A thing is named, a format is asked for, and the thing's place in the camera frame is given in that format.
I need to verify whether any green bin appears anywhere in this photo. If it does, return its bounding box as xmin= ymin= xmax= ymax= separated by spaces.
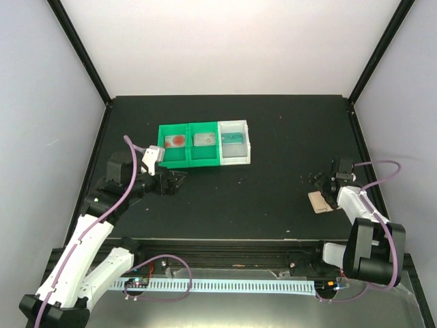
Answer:
xmin=188 ymin=122 xmax=220 ymax=167
xmin=158 ymin=124 xmax=189 ymax=169

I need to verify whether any beige card holder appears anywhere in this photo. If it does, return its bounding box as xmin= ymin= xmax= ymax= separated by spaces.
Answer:
xmin=308 ymin=191 xmax=335 ymax=214

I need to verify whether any white bin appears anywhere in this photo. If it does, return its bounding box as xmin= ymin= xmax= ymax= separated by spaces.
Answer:
xmin=217 ymin=120 xmax=251 ymax=166

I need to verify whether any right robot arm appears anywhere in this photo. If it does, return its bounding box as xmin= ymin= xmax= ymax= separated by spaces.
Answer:
xmin=309 ymin=158 xmax=406 ymax=289

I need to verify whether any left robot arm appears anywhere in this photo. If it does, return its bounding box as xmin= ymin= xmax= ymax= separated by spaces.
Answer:
xmin=19 ymin=147 xmax=186 ymax=327

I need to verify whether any red circle card in bin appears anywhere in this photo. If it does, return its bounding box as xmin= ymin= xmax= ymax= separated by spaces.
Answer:
xmin=164 ymin=135 xmax=186 ymax=148

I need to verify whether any white card in bin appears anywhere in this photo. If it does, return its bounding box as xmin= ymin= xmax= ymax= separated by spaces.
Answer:
xmin=193 ymin=132 xmax=216 ymax=147

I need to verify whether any teal VIP card in bin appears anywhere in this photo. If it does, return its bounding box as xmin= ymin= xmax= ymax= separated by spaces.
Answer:
xmin=221 ymin=132 xmax=244 ymax=145

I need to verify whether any small circuit board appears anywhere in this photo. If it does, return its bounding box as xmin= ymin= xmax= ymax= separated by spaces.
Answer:
xmin=125 ymin=277 xmax=149 ymax=288

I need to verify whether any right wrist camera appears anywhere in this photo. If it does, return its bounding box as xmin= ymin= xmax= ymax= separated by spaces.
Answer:
xmin=335 ymin=158 xmax=356 ymax=182

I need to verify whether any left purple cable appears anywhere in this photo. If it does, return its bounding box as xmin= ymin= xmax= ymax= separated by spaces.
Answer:
xmin=32 ymin=135 xmax=151 ymax=328

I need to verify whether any purple cable loop front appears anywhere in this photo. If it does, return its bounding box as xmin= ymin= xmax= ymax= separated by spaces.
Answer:
xmin=123 ymin=254 xmax=194 ymax=303

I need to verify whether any black aluminium rail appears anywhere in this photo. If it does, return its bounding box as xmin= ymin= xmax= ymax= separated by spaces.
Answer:
xmin=135 ymin=238 xmax=340 ymax=277

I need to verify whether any white slotted cable duct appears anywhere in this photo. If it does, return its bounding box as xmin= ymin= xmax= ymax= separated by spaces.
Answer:
xmin=109 ymin=277 xmax=315 ymax=296

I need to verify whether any black frame post right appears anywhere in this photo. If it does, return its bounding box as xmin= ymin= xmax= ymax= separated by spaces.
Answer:
xmin=348 ymin=0 xmax=415 ymax=105

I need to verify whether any black frame post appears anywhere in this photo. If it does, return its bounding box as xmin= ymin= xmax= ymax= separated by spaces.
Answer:
xmin=47 ymin=0 xmax=112 ymax=106
xmin=348 ymin=0 xmax=415 ymax=105

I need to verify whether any black frame post left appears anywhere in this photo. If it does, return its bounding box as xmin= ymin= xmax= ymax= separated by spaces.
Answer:
xmin=47 ymin=0 xmax=112 ymax=106

